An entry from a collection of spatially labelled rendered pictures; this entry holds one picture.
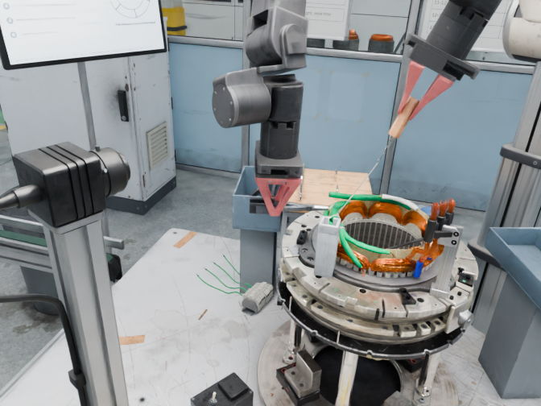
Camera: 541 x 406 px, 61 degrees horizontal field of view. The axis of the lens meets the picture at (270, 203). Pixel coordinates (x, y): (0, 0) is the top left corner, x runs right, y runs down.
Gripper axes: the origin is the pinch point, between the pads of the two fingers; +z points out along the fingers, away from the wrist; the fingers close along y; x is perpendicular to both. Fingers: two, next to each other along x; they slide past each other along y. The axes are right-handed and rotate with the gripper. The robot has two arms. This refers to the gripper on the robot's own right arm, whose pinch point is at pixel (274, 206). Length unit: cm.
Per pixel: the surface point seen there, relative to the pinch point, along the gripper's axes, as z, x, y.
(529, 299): 15.3, 46.0, 2.8
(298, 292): 11.1, 4.1, 7.5
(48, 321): 119, -91, -105
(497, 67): 8, 140, -194
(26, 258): 49, -68, -54
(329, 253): 3.1, 7.9, 8.3
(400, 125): -14.7, 17.0, 1.8
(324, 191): 10.3, 13.6, -27.7
